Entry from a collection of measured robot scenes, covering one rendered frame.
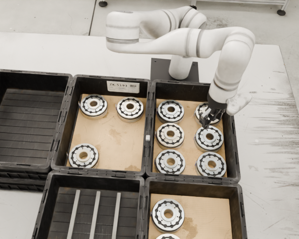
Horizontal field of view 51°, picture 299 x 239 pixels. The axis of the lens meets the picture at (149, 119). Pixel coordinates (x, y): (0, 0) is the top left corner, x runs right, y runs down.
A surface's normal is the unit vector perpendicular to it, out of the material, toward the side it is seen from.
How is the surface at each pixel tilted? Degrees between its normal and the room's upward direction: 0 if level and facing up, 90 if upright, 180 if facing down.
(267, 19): 0
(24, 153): 0
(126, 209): 0
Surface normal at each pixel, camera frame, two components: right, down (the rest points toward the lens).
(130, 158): 0.04, -0.56
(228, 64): -0.48, 0.82
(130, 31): 0.50, 0.36
